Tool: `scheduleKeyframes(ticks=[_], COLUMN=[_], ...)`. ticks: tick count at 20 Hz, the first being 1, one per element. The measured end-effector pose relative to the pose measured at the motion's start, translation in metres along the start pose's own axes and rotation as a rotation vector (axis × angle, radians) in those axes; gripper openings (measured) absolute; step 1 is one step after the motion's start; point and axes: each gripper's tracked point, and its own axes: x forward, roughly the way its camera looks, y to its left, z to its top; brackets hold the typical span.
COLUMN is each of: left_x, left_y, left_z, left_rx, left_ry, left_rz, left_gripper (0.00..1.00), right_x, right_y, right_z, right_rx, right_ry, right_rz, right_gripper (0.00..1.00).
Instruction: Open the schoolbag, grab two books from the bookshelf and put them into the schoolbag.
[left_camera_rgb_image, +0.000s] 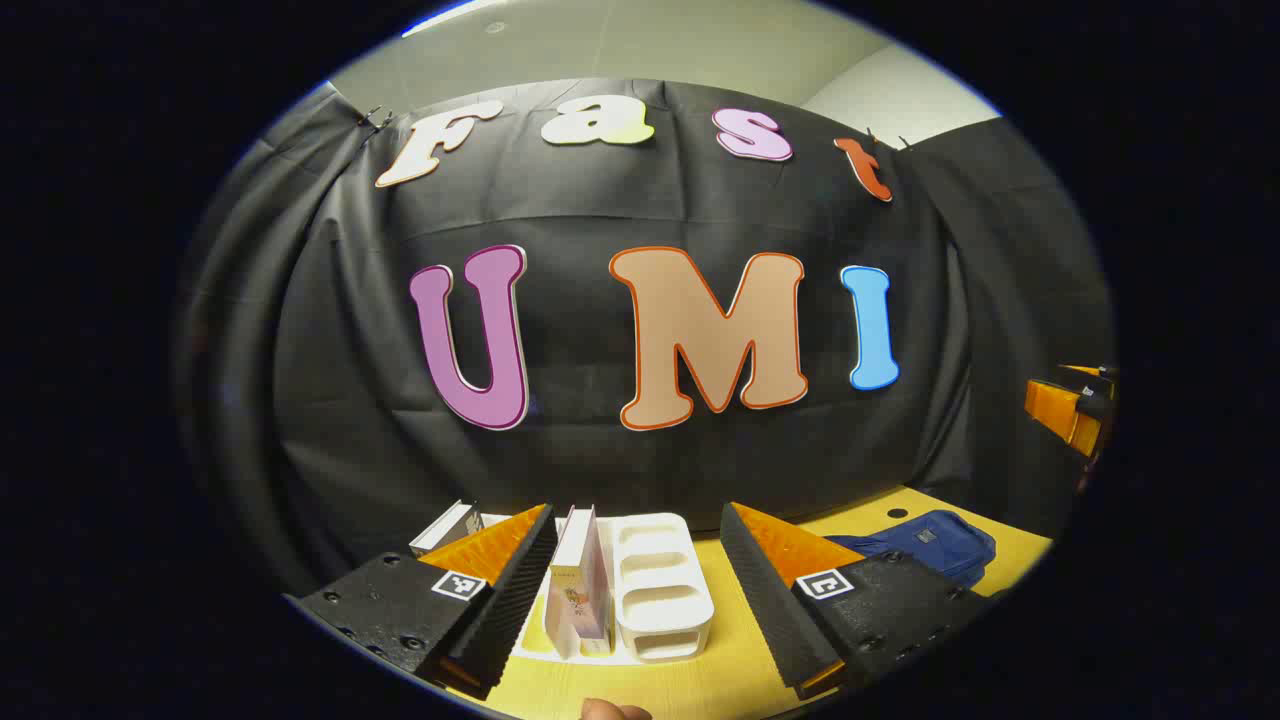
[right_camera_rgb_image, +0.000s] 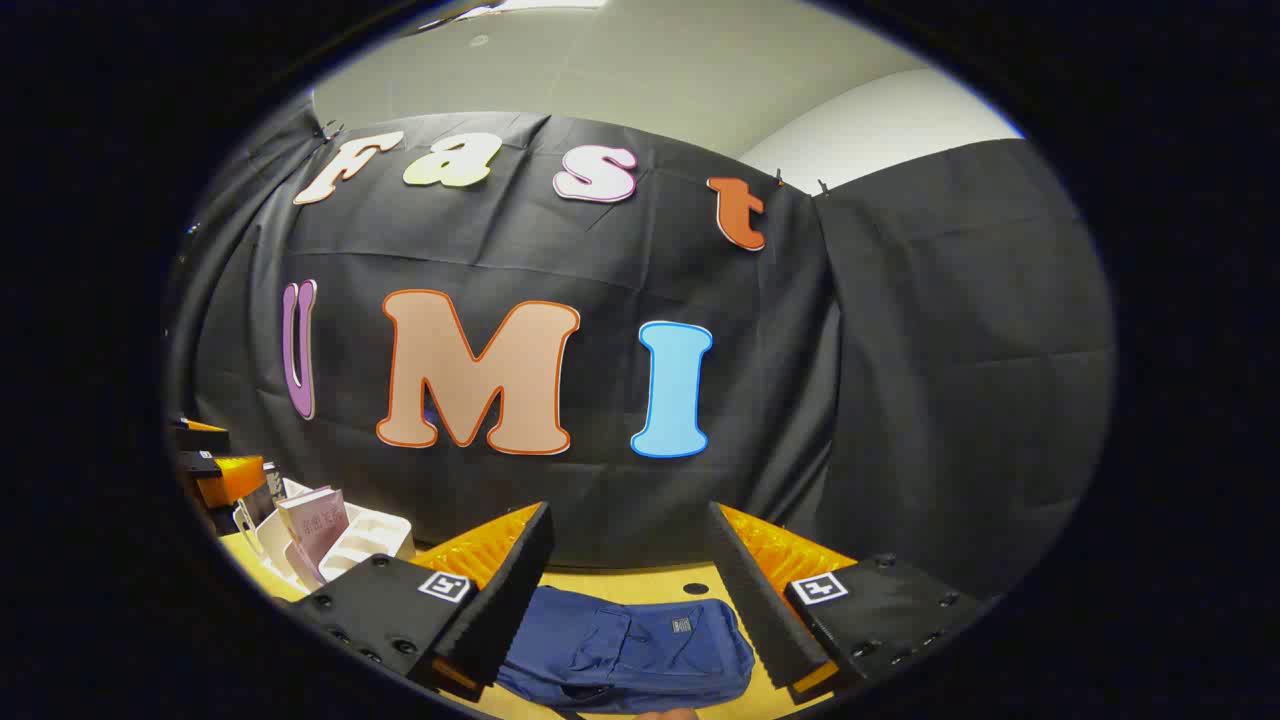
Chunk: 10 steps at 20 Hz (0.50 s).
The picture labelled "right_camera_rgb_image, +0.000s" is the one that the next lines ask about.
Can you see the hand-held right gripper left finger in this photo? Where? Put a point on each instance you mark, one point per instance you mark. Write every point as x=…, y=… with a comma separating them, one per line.
x=505, y=605

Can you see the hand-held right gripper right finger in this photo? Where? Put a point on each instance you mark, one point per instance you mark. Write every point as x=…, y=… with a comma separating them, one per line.
x=765, y=610

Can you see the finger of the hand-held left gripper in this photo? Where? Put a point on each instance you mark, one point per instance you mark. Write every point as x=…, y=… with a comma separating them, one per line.
x=232, y=478
x=205, y=437

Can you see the pink book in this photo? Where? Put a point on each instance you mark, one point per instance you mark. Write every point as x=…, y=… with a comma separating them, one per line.
x=320, y=525

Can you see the blue schoolbag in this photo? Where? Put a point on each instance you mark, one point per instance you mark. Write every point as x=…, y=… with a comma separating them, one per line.
x=620, y=650

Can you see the black backdrop cloth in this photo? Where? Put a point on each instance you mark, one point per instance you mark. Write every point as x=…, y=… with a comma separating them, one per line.
x=900, y=350

